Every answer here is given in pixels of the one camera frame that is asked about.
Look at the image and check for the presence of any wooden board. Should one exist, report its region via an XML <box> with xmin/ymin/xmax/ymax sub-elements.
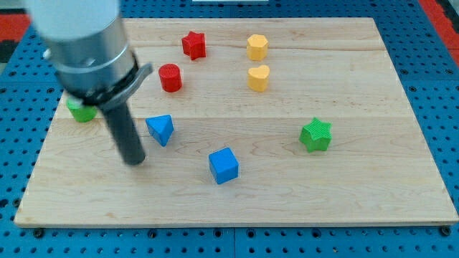
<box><xmin>14</xmin><ymin>18</ymin><xmax>458</xmax><ymax>228</ymax></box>

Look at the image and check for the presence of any yellow hexagon block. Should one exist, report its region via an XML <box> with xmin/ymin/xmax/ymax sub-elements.
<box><xmin>246</xmin><ymin>34</ymin><xmax>269</xmax><ymax>61</ymax></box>

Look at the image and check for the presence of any blue cube block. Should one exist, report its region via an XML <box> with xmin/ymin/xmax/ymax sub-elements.
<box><xmin>209</xmin><ymin>147</ymin><xmax>239</xmax><ymax>184</ymax></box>

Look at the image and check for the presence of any yellow heart block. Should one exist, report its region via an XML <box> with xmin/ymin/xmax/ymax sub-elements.
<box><xmin>247</xmin><ymin>64</ymin><xmax>270</xmax><ymax>92</ymax></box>

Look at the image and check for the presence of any red star block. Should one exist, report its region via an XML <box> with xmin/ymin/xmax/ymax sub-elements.
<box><xmin>181</xmin><ymin>31</ymin><xmax>207</xmax><ymax>60</ymax></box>

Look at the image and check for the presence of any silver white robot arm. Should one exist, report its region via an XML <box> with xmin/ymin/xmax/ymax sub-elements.
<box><xmin>23</xmin><ymin>0</ymin><xmax>153</xmax><ymax>166</ymax></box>

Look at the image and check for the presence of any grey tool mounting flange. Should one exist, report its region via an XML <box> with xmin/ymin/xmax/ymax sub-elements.
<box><xmin>64</xmin><ymin>53</ymin><xmax>153</xmax><ymax>110</ymax></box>

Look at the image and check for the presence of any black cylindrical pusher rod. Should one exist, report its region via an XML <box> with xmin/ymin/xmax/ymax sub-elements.
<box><xmin>102</xmin><ymin>103</ymin><xmax>146</xmax><ymax>166</ymax></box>

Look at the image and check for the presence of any green cylinder block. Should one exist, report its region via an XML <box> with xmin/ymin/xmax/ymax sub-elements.
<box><xmin>66</xmin><ymin>98</ymin><xmax>98</xmax><ymax>123</ymax></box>

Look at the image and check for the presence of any blue triangular prism block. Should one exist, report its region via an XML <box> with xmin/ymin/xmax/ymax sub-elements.
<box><xmin>146</xmin><ymin>115</ymin><xmax>174</xmax><ymax>147</ymax></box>

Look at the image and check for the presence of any red cylinder block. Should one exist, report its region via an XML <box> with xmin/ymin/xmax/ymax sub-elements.
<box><xmin>158</xmin><ymin>64</ymin><xmax>182</xmax><ymax>92</ymax></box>

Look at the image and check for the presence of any green star block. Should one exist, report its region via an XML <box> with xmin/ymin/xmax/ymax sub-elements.
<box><xmin>299</xmin><ymin>118</ymin><xmax>333</xmax><ymax>153</ymax></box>

